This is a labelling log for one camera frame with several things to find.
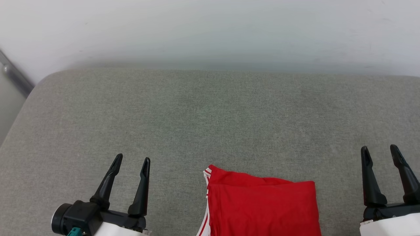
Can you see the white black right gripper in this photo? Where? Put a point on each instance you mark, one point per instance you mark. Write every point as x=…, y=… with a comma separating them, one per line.
x=390, y=223

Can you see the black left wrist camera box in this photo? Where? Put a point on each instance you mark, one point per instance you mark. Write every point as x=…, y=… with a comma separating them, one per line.
x=82, y=214

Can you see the grey fabric sofa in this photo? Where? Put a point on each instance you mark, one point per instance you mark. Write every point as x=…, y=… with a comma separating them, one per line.
x=210, y=124

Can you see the red jersey with white sleeves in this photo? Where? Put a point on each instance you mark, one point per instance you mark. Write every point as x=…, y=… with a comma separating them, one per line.
x=262, y=209

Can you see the teal left camera connector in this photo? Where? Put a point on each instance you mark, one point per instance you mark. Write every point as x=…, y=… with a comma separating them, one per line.
x=74, y=232

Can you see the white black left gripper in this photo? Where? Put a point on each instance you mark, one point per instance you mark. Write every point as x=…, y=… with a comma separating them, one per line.
x=121, y=226

